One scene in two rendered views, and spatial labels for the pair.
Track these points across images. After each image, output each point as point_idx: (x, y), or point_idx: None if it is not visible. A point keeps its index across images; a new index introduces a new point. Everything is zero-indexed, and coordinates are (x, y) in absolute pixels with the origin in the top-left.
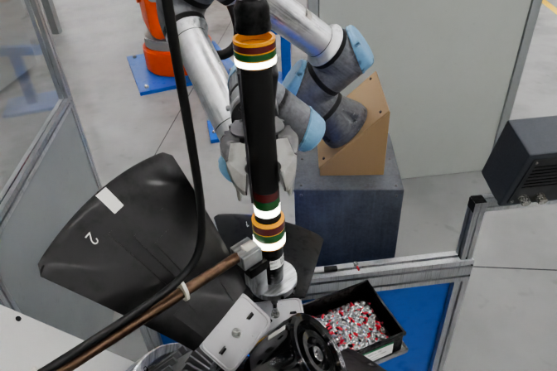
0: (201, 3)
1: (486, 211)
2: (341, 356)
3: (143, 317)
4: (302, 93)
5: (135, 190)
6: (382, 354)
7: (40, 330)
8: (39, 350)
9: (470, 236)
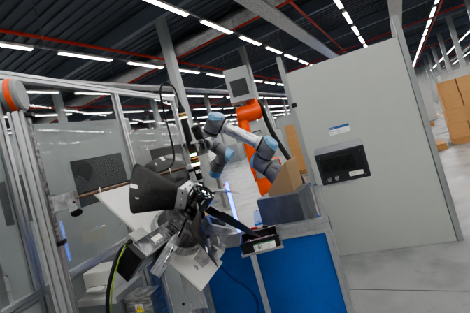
0: (212, 133)
1: (320, 189)
2: (212, 196)
3: (159, 173)
4: (254, 161)
5: (168, 157)
6: (271, 246)
7: None
8: None
9: (319, 204)
